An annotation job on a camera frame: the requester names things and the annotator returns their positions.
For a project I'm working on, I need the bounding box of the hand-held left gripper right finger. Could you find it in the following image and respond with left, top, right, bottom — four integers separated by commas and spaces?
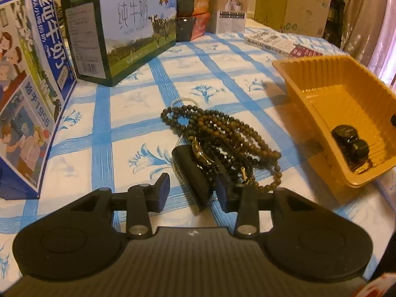
215, 173, 325, 239

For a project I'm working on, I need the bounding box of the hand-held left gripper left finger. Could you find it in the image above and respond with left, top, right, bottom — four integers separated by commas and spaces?
62, 173, 171, 239

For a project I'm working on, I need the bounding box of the black jewelry case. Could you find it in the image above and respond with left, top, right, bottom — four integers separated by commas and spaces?
171, 146, 219, 212

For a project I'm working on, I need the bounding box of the pile of brown bead bracelets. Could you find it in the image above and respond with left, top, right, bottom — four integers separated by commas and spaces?
160, 105, 282, 192

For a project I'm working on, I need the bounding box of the black stone bracelet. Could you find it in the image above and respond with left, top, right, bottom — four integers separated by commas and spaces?
331, 124, 371, 165

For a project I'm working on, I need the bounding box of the golden plastic tray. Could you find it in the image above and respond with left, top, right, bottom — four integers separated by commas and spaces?
272, 55, 396, 189

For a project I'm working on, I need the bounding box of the blue checked tablecloth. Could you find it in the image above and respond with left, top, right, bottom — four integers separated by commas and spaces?
0, 26, 396, 285

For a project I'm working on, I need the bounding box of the white book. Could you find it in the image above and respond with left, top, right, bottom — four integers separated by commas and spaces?
244, 32, 294, 58

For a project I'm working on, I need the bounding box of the blue milk carton box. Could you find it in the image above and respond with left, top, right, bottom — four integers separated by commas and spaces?
0, 0, 78, 200

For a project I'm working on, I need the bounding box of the white green milk carton box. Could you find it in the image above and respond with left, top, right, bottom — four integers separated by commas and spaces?
60, 0, 178, 87

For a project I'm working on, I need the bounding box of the red white printed cloth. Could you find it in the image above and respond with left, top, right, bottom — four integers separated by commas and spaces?
360, 272, 387, 297

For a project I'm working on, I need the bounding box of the small white product box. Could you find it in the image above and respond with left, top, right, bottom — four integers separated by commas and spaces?
205, 0, 248, 34

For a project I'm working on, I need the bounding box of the dark brown cardboard box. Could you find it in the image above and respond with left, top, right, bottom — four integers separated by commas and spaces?
254, 0, 293, 33

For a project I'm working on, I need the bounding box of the light brown cardboard box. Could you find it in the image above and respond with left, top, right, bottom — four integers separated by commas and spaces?
280, 0, 333, 39

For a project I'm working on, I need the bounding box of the black storage rack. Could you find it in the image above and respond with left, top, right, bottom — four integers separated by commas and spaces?
325, 0, 345, 48

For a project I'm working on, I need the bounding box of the pink beige curtain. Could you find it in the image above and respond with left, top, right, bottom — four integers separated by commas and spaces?
340, 0, 396, 90

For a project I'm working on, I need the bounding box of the clear bead bracelet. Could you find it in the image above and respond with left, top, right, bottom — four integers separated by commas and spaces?
169, 97, 201, 112

